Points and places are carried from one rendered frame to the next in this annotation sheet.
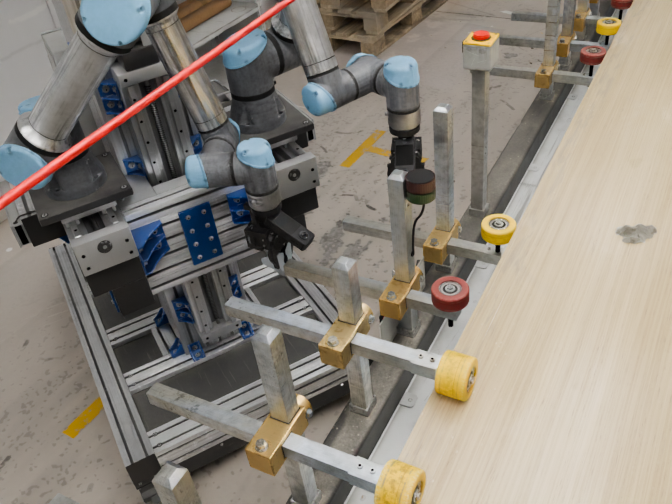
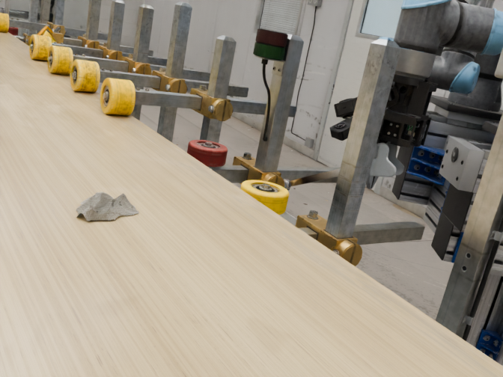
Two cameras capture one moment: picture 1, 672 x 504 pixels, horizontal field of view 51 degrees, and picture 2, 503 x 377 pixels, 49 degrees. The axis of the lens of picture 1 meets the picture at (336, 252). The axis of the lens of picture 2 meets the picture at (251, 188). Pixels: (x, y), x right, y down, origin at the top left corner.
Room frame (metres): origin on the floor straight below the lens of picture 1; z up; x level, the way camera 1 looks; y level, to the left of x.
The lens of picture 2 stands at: (1.60, -1.21, 1.16)
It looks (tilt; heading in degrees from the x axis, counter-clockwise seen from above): 17 degrees down; 112
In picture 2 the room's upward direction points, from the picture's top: 11 degrees clockwise
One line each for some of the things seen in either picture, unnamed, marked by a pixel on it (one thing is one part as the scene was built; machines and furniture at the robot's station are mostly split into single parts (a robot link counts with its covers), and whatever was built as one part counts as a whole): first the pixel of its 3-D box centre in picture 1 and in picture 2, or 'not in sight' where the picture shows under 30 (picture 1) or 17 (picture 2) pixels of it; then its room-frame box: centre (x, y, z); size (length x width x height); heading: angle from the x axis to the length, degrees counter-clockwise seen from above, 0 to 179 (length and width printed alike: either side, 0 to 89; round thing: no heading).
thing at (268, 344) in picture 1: (289, 428); (171, 92); (0.78, 0.12, 0.93); 0.04 x 0.04 x 0.48; 57
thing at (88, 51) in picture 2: not in sight; (113, 54); (0.34, 0.43, 0.95); 0.50 x 0.04 x 0.04; 57
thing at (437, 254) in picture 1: (442, 239); (327, 241); (1.40, -0.27, 0.81); 0.14 x 0.06 x 0.05; 147
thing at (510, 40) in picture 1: (550, 44); not in sight; (2.46, -0.89, 0.81); 0.44 x 0.03 x 0.04; 57
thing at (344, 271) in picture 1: (355, 351); (209, 136); (0.99, -0.01, 0.87); 0.04 x 0.04 x 0.48; 57
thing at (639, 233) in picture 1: (637, 230); (103, 201); (1.20, -0.67, 0.91); 0.09 x 0.07 x 0.02; 86
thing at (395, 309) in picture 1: (402, 291); (256, 176); (1.18, -0.14, 0.85); 0.14 x 0.06 x 0.05; 147
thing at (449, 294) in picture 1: (450, 306); (203, 170); (1.10, -0.23, 0.85); 0.08 x 0.08 x 0.11
